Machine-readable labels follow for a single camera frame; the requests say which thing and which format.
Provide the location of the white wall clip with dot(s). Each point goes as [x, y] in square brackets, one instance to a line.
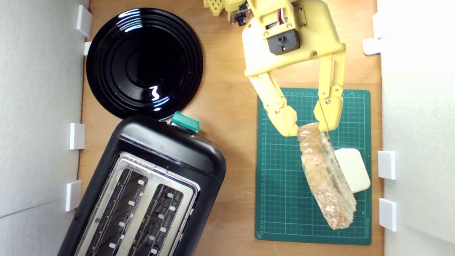
[77, 136]
[387, 214]
[84, 20]
[371, 46]
[386, 165]
[87, 48]
[73, 195]

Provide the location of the black plate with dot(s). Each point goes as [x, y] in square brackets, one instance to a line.
[135, 64]

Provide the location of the green toaster lever knob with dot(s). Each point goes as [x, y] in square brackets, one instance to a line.
[185, 122]

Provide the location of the white block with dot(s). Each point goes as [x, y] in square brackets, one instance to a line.
[355, 170]

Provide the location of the black two-slot toaster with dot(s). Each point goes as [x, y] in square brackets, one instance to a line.
[160, 149]

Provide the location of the green cutting mat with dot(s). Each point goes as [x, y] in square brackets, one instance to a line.
[280, 185]

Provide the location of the brown bread slice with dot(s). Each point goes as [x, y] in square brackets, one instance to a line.
[323, 174]

